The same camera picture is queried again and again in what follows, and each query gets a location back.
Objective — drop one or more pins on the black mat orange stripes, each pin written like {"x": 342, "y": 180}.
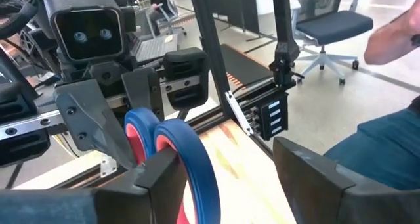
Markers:
{"x": 243, "y": 66}

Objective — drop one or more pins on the blue office chair white base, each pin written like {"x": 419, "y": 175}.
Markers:
{"x": 331, "y": 27}

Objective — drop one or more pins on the grey ribbed panel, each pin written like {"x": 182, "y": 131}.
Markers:
{"x": 154, "y": 48}

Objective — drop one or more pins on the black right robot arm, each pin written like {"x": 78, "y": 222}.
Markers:
{"x": 16, "y": 73}

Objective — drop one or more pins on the person's forearm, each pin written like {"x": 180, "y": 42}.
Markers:
{"x": 390, "y": 40}

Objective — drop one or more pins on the black side stand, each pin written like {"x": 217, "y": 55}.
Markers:
{"x": 283, "y": 36}

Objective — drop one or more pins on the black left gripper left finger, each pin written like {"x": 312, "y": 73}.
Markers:
{"x": 157, "y": 197}

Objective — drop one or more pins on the black hub white labels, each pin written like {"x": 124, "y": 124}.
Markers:
{"x": 274, "y": 119}

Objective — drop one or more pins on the person's leg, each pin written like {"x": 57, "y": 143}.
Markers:
{"x": 387, "y": 145}

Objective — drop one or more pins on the grey metal mounting plate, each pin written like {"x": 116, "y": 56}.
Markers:
{"x": 108, "y": 167}

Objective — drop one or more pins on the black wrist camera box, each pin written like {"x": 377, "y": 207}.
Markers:
{"x": 88, "y": 33}

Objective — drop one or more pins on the dark room divider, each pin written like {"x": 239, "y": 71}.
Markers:
{"x": 236, "y": 7}

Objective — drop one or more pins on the black aluminium table frame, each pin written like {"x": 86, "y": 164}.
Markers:
{"x": 210, "y": 53}

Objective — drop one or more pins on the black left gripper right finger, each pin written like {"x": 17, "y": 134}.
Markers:
{"x": 311, "y": 191}

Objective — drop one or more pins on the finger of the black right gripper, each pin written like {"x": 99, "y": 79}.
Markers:
{"x": 144, "y": 89}
{"x": 92, "y": 119}

